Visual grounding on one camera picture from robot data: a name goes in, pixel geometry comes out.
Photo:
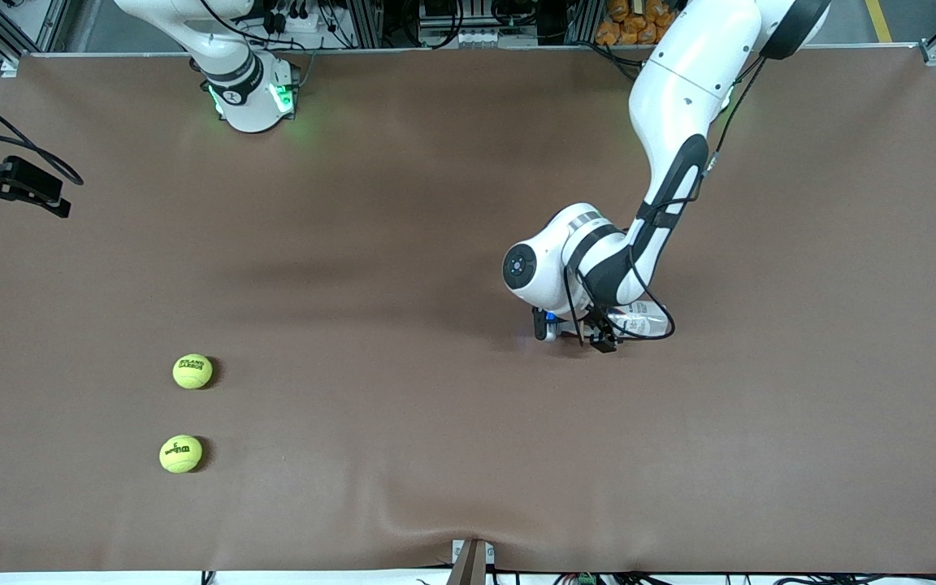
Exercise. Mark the orange snack bag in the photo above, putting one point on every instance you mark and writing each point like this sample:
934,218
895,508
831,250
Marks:
626,28

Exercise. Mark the Wilson tennis ball can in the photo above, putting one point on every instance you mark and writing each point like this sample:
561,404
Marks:
647,318

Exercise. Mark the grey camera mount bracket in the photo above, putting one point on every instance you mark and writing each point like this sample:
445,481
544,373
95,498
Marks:
472,565

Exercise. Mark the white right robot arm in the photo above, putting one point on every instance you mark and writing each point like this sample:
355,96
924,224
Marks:
249,106

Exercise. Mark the yellow tennis ball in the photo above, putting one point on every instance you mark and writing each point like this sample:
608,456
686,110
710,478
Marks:
180,454
192,371

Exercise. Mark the white terminal block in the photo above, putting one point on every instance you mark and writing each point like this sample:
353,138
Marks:
492,38

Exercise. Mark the brown table mat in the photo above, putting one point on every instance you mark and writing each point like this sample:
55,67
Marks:
273,244

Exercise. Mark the white power strip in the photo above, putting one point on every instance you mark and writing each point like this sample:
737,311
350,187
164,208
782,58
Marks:
314,36

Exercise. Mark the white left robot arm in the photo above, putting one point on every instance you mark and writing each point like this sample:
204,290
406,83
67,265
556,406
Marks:
679,81

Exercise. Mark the green terminal connector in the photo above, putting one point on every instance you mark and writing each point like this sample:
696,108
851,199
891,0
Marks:
586,579

